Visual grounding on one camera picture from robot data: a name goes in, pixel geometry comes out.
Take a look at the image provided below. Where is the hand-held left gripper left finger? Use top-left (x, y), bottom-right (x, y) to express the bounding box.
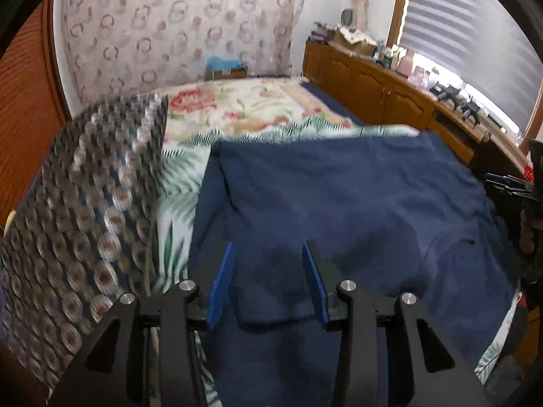
top-left (46, 241), bottom-right (236, 407)

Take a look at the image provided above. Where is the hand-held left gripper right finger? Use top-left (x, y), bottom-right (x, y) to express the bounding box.
top-left (302, 241), bottom-right (484, 407)

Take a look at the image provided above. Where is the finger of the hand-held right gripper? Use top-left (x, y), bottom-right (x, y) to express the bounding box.
top-left (488, 189), bottom-right (535, 205)
top-left (486, 172), bottom-right (533, 191)

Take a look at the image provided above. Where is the navy blue printed t-shirt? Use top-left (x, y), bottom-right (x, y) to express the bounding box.
top-left (187, 129), bottom-right (522, 407)

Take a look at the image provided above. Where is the person's right hand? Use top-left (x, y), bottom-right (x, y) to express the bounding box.
top-left (520, 210), bottom-right (541, 251)

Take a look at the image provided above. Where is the palm leaf bedsheet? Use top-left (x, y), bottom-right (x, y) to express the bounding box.
top-left (144, 114), bottom-right (522, 407)

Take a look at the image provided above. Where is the medallion print navy quilt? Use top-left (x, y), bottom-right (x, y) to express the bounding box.
top-left (0, 93), bottom-right (170, 391)

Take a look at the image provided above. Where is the grey striped window blind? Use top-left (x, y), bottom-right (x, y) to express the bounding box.
top-left (399, 0), bottom-right (543, 132)

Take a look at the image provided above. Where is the long wooden cabinet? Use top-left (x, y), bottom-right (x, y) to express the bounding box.
top-left (303, 40), bottom-right (531, 179)

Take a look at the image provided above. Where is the row of small bottles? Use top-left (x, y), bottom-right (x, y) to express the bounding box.
top-left (373, 40), bottom-right (401, 69)

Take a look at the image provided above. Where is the floral quilt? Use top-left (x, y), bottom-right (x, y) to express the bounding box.
top-left (163, 77), bottom-right (355, 145)

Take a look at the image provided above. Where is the open cardboard box with papers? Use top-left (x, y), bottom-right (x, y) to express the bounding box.
top-left (331, 25), bottom-right (378, 56)

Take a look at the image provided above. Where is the small brown cardboard box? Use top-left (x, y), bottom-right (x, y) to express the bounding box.
top-left (206, 67), bottom-right (248, 80)

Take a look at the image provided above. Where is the pile of folded cloths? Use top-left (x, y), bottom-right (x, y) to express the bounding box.
top-left (312, 21), bottom-right (336, 41)

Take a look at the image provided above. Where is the louvred wooden wardrobe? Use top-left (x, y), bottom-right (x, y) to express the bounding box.
top-left (0, 0), bottom-right (71, 225)

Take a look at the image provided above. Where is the circle print sheer curtain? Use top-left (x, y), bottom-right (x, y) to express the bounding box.
top-left (61, 0), bottom-right (308, 104)

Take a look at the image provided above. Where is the wooden window frame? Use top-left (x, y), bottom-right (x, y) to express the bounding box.
top-left (388, 0), bottom-right (543, 145)

